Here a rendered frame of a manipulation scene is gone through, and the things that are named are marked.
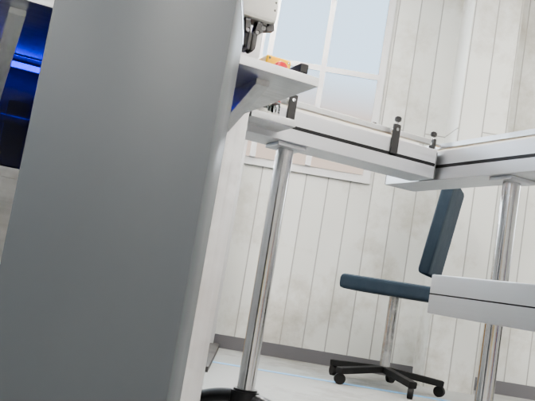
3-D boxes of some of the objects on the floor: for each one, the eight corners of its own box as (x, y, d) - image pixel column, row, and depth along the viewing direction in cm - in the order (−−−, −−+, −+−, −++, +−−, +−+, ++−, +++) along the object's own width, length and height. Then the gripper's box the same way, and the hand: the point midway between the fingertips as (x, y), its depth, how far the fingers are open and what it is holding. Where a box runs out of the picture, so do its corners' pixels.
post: (160, 444, 183) (294, -310, 206) (183, 445, 185) (312, -301, 208) (168, 451, 177) (304, -326, 200) (191, 452, 179) (323, -316, 202)
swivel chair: (435, 390, 411) (462, 192, 423) (463, 409, 348) (493, 177, 360) (319, 370, 413) (349, 174, 425) (326, 385, 350) (361, 156, 363)
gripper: (236, -42, 159) (222, 38, 157) (296, -21, 165) (283, 57, 163) (224, -31, 166) (210, 46, 164) (282, -10, 172) (269, 64, 170)
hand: (248, 43), depth 164 cm, fingers closed
